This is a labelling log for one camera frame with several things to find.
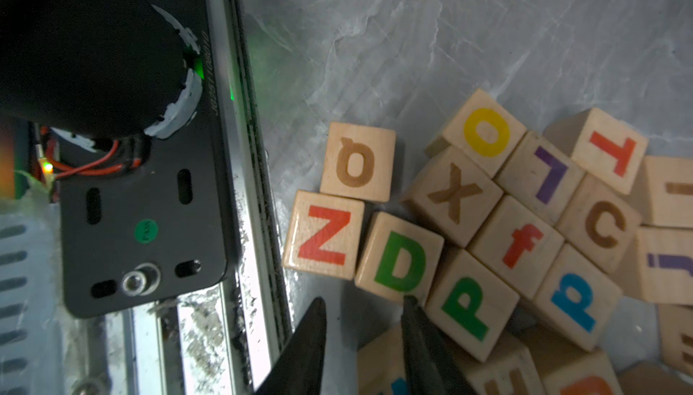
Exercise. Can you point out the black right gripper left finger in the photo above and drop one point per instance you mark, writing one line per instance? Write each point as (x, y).
(299, 370)

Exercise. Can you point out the wooden block red Z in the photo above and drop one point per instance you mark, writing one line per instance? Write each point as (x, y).
(324, 235)

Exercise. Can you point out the wooden block purple L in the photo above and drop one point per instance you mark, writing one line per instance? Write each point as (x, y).
(541, 177)

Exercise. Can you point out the wooden block green D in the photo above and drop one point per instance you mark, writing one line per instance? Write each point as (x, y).
(399, 259)

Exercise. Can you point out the wooden block red f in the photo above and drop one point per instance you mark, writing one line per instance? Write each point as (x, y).
(517, 245)

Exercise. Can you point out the wooden block brown X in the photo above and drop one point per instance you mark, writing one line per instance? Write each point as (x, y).
(452, 196)

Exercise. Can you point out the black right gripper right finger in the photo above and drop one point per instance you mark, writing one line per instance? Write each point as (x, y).
(429, 365)

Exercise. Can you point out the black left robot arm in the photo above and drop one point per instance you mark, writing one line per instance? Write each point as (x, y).
(86, 85)

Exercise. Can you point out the wooden block blue P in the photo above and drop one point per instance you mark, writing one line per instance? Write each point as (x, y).
(576, 298)

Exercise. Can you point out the wooden block green P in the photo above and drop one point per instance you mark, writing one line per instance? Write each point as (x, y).
(469, 303)

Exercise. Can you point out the wooden block purple J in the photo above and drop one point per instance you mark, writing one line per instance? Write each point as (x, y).
(657, 267)

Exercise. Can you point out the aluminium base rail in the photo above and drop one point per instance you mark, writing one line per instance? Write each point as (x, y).
(226, 338)

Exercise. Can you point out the wooden block yellow O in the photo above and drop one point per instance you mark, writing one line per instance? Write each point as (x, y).
(482, 129)

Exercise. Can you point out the wooden block brown Q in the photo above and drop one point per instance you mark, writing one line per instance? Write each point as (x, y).
(359, 162)

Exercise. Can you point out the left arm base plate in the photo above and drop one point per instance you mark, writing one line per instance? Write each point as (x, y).
(164, 229)

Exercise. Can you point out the wooden block red T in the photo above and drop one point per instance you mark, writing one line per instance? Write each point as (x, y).
(602, 145)

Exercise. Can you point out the wooden block brown C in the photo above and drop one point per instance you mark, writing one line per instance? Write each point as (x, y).
(599, 224)

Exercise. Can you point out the white vented cable duct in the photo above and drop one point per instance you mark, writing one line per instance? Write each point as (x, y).
(31, 341)

